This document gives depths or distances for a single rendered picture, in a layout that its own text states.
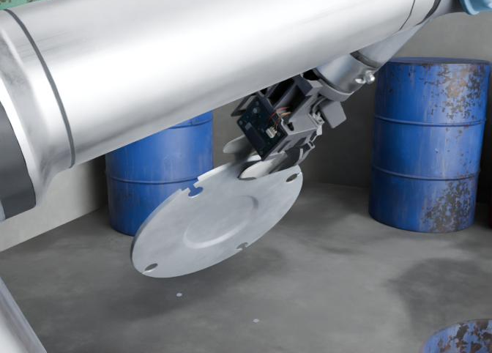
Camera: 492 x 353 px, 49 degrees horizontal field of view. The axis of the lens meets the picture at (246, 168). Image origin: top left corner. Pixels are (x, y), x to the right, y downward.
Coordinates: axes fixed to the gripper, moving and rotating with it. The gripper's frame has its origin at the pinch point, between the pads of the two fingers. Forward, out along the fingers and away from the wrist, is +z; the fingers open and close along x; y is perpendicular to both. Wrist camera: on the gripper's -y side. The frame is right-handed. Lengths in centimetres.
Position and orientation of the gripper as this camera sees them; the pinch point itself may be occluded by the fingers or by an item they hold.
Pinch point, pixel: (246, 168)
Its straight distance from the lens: 74.6
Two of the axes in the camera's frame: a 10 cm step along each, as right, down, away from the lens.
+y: -6.5, 1.9, -7.4
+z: -5.4, 5.7, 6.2
